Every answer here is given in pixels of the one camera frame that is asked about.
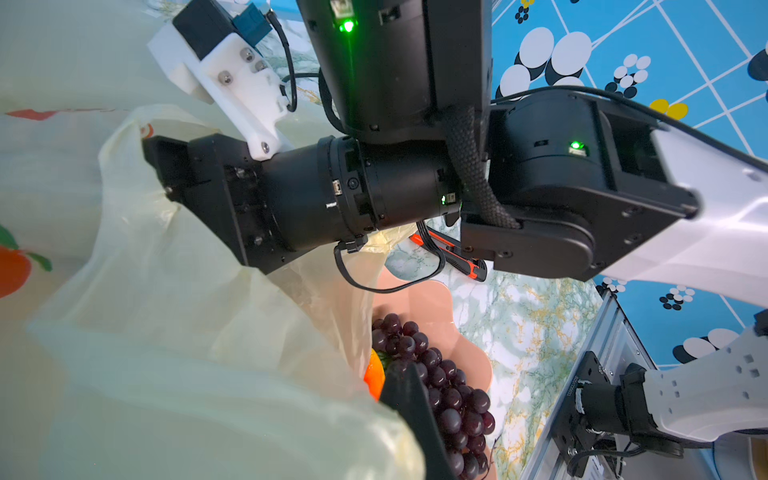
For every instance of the aluminium front rail frame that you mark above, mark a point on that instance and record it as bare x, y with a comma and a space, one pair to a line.
617, 405

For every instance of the translucent yellowish plastic bag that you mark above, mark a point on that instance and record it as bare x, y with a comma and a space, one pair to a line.
139, 347

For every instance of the dark purple grape bunch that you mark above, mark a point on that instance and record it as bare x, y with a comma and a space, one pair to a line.
461, 411

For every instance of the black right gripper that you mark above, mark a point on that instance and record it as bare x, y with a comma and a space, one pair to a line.
271, 212

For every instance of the pink scalloped fruit plate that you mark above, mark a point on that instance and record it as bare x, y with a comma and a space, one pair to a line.
429, 304

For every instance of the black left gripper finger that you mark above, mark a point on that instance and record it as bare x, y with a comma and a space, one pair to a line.
404, 392

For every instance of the red yellow mango fruit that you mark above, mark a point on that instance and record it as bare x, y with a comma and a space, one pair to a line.
375, 376

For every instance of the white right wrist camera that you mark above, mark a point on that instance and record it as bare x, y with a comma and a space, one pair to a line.
205, 55

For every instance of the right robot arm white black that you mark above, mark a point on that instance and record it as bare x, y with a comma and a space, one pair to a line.
558, 182

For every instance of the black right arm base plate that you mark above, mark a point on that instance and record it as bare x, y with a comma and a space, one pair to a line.
570, 430

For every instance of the red black utility knife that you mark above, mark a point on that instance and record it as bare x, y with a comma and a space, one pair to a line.
474, 269

